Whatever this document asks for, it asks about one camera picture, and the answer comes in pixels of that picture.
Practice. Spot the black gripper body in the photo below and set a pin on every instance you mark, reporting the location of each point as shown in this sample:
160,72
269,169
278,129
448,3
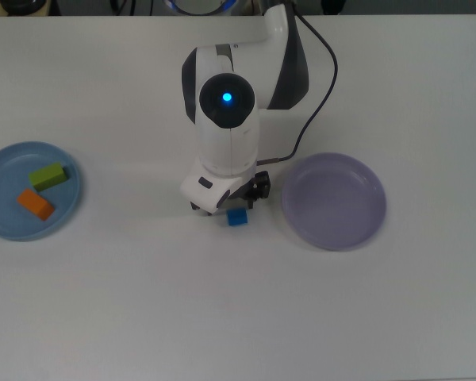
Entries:
240,196

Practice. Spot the blue block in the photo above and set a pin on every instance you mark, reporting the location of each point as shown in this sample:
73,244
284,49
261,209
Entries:
237,217

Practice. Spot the orange block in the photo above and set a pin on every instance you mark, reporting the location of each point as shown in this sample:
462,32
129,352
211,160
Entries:
35,203

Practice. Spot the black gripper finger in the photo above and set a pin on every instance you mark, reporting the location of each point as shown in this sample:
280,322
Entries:
201,210
262,185

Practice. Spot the blue plate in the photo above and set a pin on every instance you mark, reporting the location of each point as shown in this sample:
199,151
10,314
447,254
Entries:
8,226

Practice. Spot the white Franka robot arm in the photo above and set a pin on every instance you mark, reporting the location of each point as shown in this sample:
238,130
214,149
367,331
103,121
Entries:
228,151

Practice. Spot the purple plate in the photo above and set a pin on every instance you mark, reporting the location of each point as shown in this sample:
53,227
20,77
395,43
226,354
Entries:
333,202

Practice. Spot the green block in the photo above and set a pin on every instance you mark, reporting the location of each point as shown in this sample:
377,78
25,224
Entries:
48,176

